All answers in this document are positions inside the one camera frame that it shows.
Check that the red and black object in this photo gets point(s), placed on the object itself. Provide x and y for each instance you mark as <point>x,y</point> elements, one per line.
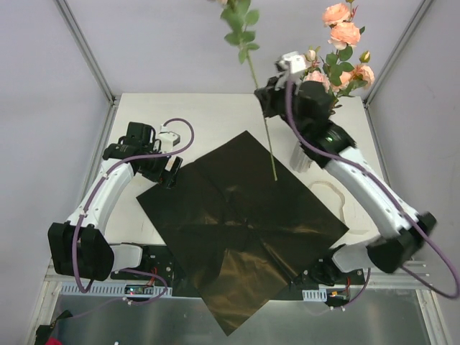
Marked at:
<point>43,334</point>

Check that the left white cable duct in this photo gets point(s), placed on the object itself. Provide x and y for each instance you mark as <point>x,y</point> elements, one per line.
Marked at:
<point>118,290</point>

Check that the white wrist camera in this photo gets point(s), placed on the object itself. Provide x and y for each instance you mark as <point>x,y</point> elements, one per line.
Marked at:
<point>289,66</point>
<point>167,139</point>

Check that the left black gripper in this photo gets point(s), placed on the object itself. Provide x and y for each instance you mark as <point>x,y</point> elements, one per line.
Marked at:
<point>169,172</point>

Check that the pale pink rose stem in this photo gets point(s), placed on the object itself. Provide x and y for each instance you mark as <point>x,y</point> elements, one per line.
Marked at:
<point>314,73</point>

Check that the right white cable duct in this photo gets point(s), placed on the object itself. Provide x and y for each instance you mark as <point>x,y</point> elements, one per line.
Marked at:
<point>318,295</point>

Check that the white ribbed ceramic vase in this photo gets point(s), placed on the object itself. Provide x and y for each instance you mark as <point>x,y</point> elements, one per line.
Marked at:
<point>299,161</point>

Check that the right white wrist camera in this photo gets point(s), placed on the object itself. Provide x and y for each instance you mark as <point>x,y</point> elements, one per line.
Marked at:
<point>289,66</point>

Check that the cream ribbon strip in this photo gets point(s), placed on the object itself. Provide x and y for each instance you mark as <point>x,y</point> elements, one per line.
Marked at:
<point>335,200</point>

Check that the black wrapping paper sheet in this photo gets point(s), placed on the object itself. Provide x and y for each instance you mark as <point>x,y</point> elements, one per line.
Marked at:
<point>240,234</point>

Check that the right aluminium frame post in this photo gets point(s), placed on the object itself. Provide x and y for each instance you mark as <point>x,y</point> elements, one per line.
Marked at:
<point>397,50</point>

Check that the peach rose stem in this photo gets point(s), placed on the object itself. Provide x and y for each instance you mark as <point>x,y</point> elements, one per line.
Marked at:
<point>344,35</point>
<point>241,18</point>

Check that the orange rose stem with bud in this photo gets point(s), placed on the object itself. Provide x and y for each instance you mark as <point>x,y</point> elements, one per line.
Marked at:
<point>353,77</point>

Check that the left aluminium frame post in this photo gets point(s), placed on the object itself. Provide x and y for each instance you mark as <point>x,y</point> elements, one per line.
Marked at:
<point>81,42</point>

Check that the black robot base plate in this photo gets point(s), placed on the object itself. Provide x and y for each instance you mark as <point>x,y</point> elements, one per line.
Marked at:
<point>159,260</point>

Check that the white cable duct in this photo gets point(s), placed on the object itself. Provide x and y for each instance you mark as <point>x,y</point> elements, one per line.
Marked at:
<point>318,295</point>
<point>118,290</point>

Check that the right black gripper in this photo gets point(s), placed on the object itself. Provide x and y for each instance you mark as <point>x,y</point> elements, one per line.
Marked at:
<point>268,97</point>

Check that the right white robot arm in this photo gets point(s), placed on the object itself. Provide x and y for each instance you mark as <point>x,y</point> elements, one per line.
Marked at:
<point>402,230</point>

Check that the aluminium frame post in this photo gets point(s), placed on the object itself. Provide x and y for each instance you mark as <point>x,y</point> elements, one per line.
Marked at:
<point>81,42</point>
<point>397,50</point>

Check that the peach rose stem top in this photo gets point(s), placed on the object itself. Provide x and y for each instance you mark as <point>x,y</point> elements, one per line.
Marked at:
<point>344,35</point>

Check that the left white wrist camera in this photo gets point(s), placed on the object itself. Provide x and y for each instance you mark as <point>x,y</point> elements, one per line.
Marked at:
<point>167,139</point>

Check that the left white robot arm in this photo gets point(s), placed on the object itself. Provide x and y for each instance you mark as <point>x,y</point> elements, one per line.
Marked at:
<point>78,246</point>

